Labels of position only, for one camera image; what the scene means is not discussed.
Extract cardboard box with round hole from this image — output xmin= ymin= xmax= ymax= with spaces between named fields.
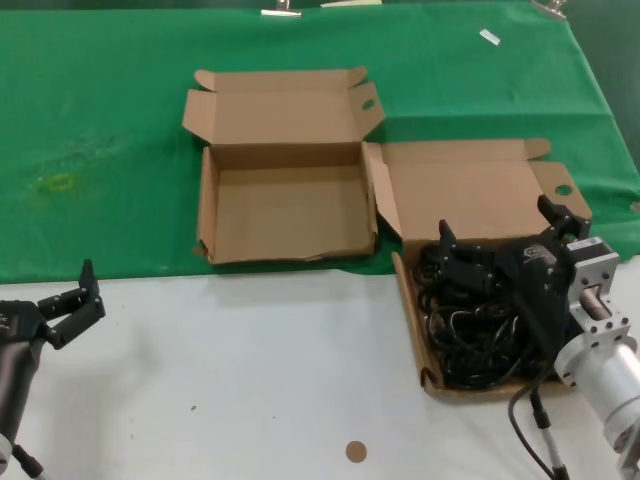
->
xmin=360 ymin=138 xmax=594 ymax=405

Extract tangled black power cables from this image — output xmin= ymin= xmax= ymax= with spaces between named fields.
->
xmin=412 ymin=242 xmax=561 ymax=390

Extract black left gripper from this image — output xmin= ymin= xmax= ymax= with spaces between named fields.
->
xmin=0 ymin=258 xmax=107 ymax=437

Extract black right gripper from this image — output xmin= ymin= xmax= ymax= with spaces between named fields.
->
xmin=437 ymin=194 xmax=593 ymax=362

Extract green table cloth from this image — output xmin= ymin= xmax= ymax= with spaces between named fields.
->
xmin=0 ymin=0 xmax=640 ymax=287

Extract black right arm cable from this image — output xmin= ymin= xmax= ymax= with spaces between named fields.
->
xmin=507 ymin=367 xmax=566 ymax=480

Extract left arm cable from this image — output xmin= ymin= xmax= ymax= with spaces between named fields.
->
xmin=10 ymin=442 xmax=49 ymax=480

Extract grey plug connector cable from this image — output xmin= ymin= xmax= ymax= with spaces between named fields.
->
xmin=529 ymin=392 xmax=570 ymax=480

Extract cardboard box with oval hole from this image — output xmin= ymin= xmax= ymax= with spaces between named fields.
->
xmin=180 ymin=66 xmax=386 ymax=266

